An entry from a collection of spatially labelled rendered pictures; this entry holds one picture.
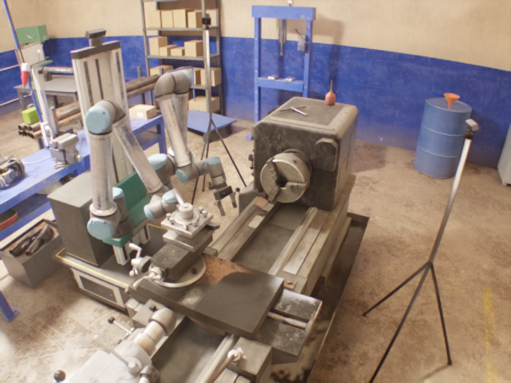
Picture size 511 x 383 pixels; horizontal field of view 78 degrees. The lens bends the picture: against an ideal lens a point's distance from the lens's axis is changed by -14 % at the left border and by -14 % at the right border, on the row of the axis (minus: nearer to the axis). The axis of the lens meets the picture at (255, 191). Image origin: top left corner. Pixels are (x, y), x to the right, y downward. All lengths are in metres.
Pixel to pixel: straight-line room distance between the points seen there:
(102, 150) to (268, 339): 1.13
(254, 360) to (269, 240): 0.91
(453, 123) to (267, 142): 2.90
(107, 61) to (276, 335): 1.76
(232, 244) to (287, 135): 0.67
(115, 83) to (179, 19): 3.68
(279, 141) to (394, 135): 3.49
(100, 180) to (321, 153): 1.14
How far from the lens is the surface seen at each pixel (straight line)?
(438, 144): 4.63
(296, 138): 2.02
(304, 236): 1.96
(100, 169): 1.86
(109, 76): 2.31
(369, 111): 5.34
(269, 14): 4.96
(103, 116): 1.73
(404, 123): 5.33
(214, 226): 1.60
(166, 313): 1.21
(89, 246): 2.62
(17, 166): 3.00
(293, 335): 1.45
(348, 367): 2.45
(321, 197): 2.13
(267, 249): 2.03
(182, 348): 1.61
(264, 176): 1.95
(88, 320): 2.84
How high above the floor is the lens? 2.03
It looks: 31 degrees down
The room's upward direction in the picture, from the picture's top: straight up
